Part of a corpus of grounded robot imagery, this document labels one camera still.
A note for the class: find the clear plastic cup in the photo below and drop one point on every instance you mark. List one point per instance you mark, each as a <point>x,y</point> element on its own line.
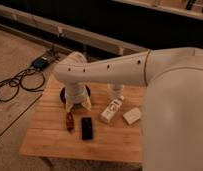
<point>115,90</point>

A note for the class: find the white rectangular box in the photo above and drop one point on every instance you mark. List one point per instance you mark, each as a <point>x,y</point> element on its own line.
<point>132,115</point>

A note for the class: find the dark red pepper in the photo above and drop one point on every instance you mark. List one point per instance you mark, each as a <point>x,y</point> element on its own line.
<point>69,122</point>

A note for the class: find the white labelled bottle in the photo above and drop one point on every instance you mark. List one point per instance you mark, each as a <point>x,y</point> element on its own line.
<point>111,109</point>

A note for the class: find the wooden table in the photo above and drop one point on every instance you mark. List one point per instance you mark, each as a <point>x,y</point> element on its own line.
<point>117,141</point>

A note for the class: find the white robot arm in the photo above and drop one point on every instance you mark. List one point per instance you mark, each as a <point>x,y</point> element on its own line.
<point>172,110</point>

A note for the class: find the black rectangular phone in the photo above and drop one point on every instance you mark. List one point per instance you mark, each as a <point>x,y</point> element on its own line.
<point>87,128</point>

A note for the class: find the black power adapter box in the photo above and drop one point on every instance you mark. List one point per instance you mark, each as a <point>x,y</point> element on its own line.
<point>40,63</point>

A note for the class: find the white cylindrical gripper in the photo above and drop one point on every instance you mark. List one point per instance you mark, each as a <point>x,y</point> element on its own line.
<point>76,93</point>

